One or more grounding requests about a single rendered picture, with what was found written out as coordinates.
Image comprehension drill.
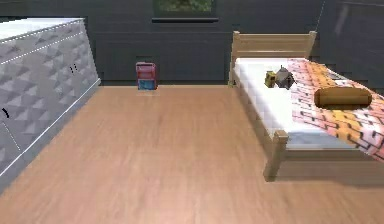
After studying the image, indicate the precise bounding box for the orange patterned blanket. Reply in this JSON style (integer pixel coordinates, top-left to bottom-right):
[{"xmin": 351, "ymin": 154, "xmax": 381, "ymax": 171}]
[{"xmin": 287, "ymin": 58, "xmax": 384, "ymax": 164}]

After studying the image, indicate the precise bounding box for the grey angular object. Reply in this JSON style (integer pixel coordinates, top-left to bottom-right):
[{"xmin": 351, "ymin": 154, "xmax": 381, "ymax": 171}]
[{"xmin": 274, "ymin": 65, "xmax": 297, "ymax": 90}]

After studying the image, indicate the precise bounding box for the red and blue box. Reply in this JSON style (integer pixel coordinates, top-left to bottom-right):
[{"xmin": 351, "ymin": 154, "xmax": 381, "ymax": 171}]
[{"xmin": 135, "ymin": 61, "xmax": 158, "ymax": 92}]

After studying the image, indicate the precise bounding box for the wooden bed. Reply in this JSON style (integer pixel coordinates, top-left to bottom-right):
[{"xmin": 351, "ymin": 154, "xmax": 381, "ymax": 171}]
[{"xmin": 228, "ymin": 30, "xmax": 384, "ymax": 183}]

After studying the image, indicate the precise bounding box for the grey patterned cupboard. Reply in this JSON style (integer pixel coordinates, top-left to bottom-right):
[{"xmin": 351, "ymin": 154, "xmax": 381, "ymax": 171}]
[{"xmin": 0, "ymin": 17, "xmax": 102, "ymax": 194}]

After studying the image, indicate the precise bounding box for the brown bolster pillow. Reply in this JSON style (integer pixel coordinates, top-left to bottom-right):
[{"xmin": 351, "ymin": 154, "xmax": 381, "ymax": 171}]
[{"xmin": 313, "ymin": 86, "xmax": 373, "ymax": 110}]

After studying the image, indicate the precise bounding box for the yellow green small box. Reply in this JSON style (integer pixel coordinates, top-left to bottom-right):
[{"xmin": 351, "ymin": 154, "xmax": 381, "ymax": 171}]
[{"xmin": 264, "ymin": 70, "xmax": 277, "ymax": 89}]

